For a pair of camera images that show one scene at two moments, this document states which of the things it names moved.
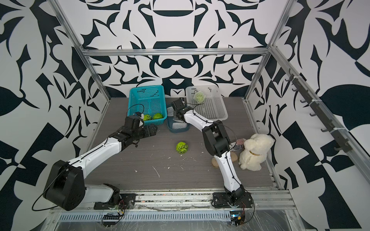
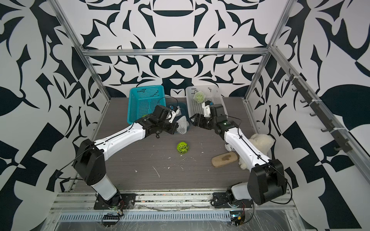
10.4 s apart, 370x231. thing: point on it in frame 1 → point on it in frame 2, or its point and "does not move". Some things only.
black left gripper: (153, 130) → (174, 125)
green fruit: (199, 97) does not move
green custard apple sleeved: (199, 97) does not move
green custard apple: (181, 147) does not move
